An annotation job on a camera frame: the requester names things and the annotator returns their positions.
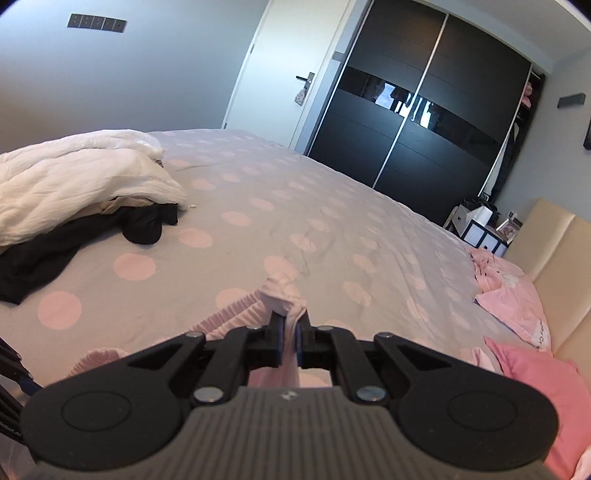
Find white paper bag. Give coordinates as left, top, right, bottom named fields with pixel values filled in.
left=462, top=205, right=498, bottom=228

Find white crinkled garment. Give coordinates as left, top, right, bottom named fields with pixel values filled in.
left=0, top=129, right=191, bottom=251

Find black sliding door wardrobe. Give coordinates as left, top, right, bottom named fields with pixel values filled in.
left=307, top=0, right=533, bottom=227

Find light pink printed pillow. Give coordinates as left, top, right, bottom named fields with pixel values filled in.
left=468, top=247, right=553, bottom=354

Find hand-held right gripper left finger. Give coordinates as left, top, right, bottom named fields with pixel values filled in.
left=127, top=311, right=286, bottom=407

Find grey polka dot duvet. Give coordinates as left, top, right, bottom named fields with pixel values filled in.
left=0, top=129, right=513, bottom=480

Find white bedside cabinet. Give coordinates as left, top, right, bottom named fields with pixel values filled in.
left=443, top=205, right=523, bottom=259

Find beige garment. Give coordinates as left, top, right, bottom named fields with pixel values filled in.
left=81, top=196, right=155, bottom=219

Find pink ruffled garment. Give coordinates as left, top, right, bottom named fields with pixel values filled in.
left=69, top=270, right=334, bottom=389

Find black garment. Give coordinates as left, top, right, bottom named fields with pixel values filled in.
left=0, top=202, right=179, bottom=306

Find hanging clothes beside wardrobe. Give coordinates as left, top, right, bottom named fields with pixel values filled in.
left=485, top=69, right=546, bottom=205

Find photo frame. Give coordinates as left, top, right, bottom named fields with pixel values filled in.
left=496, top=217, right=523, bottom=243

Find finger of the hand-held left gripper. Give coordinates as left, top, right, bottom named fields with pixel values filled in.
left=0, top=337, right=44, bottom=398

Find dark pink pillow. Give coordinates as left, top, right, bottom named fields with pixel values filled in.
left=484, top=336, right=591, bottom=480

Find white room door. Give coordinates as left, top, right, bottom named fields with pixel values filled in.
left=222, top=0, right=357, bottom=149

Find cream padded headboard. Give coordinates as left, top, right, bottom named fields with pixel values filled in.
left=502, top=198, right=591, bottom=370

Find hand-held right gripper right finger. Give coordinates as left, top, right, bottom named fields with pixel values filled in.
left=295, top=311, right=457, bottom=406

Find grey wall switch panel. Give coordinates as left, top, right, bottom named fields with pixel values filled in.
left=68, top=13, right=127, bottom=33

